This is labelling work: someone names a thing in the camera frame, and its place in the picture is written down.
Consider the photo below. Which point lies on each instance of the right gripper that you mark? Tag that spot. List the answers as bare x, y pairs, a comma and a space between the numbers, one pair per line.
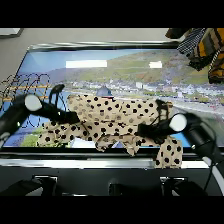
153, 130

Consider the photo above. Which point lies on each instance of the dark brown garment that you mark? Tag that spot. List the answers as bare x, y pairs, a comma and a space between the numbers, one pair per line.
175, 32

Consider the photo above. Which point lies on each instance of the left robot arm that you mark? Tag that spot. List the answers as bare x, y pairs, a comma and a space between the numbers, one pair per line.
20, 111

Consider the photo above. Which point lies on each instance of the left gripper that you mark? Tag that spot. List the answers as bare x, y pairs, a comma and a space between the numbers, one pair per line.
69, 117

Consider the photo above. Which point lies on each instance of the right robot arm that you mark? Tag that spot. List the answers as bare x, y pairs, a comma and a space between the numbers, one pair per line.
200, 136

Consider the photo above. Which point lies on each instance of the cream polka dot shirt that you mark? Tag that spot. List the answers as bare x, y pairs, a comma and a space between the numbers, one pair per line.
106, 120

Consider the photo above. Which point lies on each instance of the yellow black striped garment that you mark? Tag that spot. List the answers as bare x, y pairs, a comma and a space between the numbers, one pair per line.
210, 50

